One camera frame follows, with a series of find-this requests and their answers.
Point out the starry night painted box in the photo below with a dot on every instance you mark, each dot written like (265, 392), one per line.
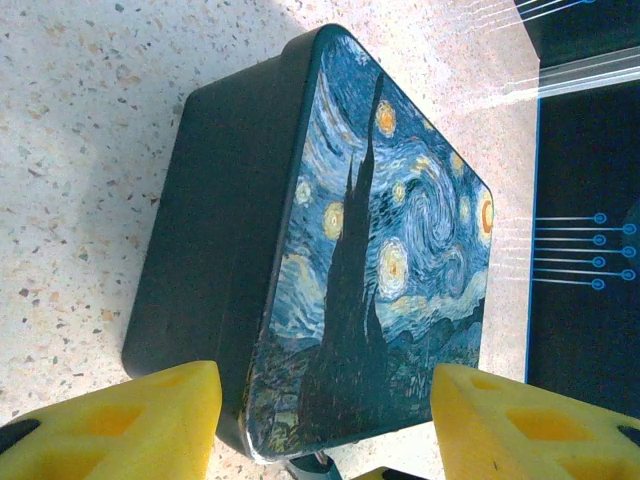
(350, 250)

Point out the right blue edge strip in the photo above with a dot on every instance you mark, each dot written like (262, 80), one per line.
(534, 225)

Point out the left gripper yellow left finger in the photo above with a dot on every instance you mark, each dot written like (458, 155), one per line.
(125, 440)

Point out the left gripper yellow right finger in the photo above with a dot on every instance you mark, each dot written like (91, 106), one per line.
(525, 440)

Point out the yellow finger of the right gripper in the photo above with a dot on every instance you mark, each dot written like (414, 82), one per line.
(382, 475)

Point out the right aluminium frame post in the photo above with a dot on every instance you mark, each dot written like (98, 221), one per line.
(590, 75)

